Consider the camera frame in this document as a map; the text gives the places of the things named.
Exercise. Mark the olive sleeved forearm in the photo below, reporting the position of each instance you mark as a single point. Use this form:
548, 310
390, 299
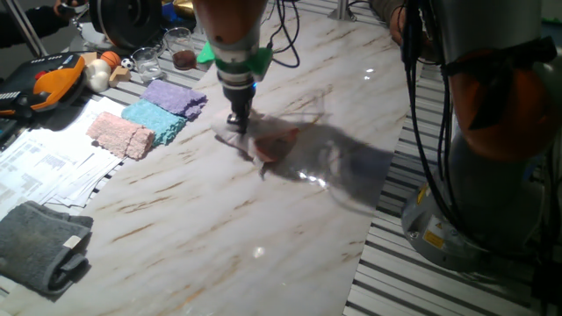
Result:
382, 9

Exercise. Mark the white printed paper sheets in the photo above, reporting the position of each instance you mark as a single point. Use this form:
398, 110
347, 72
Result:
48, 162

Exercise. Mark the pink textured sponge cloth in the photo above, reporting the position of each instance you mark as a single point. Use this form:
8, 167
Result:
118, 136

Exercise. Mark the blue cloth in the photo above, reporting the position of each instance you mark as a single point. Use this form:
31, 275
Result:
168, 13

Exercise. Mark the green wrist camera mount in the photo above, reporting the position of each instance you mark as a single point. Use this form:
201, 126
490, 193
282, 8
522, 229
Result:
261, 61

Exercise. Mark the teal textured sponge cloth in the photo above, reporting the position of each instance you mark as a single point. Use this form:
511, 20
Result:
153, 120

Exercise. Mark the white cloth with orange edge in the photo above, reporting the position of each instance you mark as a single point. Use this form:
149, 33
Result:
272, 147

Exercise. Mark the light wooden block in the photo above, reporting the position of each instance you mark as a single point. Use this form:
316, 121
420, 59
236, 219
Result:
119, 75

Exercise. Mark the orange black teach pendant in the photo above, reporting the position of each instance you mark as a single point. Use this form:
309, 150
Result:
48, 83

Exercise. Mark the hand of dark sleeved person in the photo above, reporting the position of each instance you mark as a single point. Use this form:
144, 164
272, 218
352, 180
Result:
70, 6

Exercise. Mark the purple textured sponge cloth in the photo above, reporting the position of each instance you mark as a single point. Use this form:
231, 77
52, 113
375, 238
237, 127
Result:
173, 97

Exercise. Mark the small tan wooden block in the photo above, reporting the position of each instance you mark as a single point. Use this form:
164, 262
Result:
89, 58

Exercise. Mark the small orange basketball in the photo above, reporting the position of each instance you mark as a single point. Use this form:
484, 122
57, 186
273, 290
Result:
110, 59

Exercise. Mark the hand of olive sleeved person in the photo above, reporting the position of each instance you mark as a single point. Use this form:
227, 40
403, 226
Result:
398, 24

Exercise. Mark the white gourd shaped figure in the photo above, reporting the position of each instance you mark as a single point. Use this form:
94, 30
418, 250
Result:
97, 75

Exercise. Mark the dark sleeved forearm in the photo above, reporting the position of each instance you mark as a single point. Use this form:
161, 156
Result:
44, 19

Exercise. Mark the black round spool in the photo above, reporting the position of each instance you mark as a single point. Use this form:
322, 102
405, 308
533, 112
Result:
127, 22

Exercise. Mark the small soccer ball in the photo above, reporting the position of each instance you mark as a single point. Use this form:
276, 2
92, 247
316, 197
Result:
127, 64

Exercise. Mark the folded dark grey towel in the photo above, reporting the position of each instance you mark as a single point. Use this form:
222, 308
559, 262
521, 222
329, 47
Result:
35, 246

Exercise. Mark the aluminium frame post with foot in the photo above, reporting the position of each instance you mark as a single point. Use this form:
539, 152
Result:
341, 11

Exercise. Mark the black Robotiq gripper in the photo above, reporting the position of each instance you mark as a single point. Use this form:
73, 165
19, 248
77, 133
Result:
239, 98

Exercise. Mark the empty clear glass beaker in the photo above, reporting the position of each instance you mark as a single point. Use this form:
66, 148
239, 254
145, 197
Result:
148, 66

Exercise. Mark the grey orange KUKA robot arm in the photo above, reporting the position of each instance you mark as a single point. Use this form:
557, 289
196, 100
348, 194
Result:
483, 197

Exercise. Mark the yellow shiny object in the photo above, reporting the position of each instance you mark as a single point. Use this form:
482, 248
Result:
184, 8

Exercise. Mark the thin aluminium frame beam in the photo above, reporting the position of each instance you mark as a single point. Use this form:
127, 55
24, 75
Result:
28, 30

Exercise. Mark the marble pattern table sheet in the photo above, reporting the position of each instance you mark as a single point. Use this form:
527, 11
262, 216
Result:
219, 241

